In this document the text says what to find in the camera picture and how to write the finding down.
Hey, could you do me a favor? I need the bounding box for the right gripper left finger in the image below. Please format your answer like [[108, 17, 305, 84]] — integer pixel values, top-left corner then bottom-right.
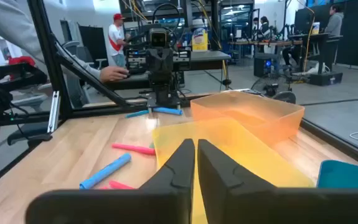
[[25, 138, 196, 224]]

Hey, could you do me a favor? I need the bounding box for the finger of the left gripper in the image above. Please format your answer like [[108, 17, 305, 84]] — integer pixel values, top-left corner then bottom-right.
[[148, 55, 162, 84], [161, 55, 175, 84]]

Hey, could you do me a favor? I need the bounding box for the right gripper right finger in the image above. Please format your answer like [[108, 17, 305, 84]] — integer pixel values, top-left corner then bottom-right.
[[196, 138, 358, 224]]

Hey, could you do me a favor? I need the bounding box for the blue highlighter marker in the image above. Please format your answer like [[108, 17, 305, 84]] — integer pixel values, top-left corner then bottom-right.
[[125, 110, 150, 119], [152, 106, 184, 116], [78, 152, 133, 190]]

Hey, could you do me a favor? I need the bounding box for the pink highlighter marker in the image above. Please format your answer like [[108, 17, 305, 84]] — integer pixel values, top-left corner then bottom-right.
[[108, 179, 136, 190], [111, 142, 156, 156]]

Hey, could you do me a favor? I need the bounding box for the person's hand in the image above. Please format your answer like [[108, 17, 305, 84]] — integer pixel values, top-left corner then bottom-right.
[[99, 65, 130, 83]]

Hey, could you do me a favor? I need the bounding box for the yellow translucent plastic bin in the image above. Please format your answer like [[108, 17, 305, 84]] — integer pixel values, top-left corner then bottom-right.
[[151, 116, 316, 224]]

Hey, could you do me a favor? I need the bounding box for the black partition panel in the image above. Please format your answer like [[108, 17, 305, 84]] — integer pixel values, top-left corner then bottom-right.
[[78, 24, 110, 60]]

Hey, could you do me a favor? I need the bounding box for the black equipment rack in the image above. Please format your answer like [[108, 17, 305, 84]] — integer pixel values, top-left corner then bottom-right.
[[119, 0, 256, 52]]

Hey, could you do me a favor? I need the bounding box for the orange translucent plastic bin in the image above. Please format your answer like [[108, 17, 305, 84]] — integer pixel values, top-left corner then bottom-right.
[[190, 90, 306, 147]]

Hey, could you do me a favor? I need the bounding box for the wooden work table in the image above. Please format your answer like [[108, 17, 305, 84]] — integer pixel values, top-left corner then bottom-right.
[[228, 39, 303, 47]]

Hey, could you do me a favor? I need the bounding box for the black computer tower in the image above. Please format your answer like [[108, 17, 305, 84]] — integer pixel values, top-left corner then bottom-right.
[[253, 52, 280, 78]]

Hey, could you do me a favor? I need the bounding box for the red plastic object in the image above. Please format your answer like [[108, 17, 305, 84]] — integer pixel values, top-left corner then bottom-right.
[[8, 55, 37, 68]]

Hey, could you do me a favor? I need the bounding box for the teal plastic bin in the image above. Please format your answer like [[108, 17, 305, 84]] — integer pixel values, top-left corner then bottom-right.
[[316, 159, 358, 190]]

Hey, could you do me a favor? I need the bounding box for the black floor box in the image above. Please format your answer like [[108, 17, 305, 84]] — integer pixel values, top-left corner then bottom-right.
[[308, 71, 344, 87]]

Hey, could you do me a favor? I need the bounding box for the black standing desk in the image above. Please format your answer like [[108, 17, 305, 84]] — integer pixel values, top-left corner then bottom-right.
[[286, 32, 344, 75]]

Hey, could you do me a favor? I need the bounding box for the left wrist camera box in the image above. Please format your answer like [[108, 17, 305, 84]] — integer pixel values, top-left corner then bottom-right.
[[149, 27, 169, 50]]

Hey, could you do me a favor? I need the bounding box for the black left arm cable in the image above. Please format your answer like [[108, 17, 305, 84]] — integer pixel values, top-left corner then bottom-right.
[[151, 2, 182, 41]]

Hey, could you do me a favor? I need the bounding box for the silver metal bracket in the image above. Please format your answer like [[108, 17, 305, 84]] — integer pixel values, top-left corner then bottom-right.
[[47, 90, 62, 134]]

